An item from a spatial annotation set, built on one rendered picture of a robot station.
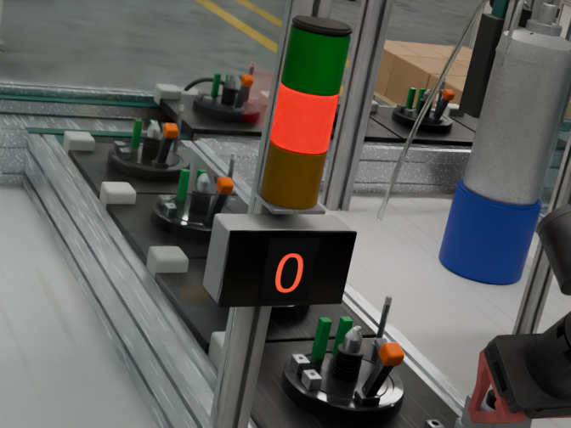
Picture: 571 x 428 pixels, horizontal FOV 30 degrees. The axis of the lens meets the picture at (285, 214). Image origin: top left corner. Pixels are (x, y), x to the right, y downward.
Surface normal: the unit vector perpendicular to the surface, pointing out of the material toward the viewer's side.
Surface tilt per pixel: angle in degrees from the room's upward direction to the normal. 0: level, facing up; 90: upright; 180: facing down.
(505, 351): 35
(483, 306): 0
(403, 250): 0
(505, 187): 90
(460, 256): 90
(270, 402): 0
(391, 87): 91
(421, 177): 90
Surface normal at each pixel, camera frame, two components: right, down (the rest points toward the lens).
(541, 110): 0.18, 0.37
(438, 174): 0.40, 0.39
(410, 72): -0.90, -0.01
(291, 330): 0.18, -0.92
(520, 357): 0.38, -0.53
